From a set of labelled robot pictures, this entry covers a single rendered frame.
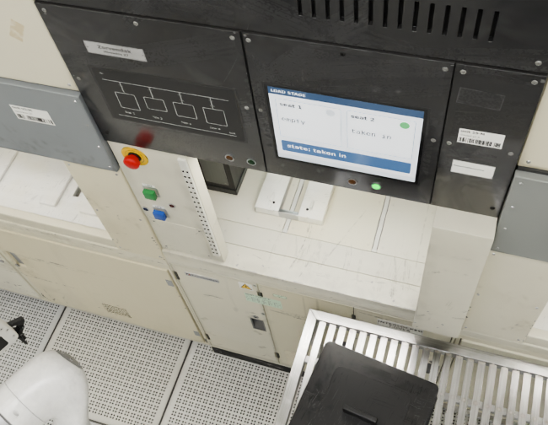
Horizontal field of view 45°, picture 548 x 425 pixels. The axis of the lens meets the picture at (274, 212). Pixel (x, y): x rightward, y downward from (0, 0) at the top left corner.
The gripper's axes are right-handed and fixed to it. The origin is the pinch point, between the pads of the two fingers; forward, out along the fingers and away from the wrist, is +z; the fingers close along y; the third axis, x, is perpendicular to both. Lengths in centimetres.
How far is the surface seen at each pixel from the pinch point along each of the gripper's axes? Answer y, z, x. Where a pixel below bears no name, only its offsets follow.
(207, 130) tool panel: 60, -51, -27
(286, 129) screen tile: 68, -55, -42
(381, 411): 50, 0, -81
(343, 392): 48, 0, -72
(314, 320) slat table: 64, 25, -47
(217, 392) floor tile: 38, 101, -13
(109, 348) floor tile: 21, 101, 35
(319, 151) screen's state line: 71, -50, -48
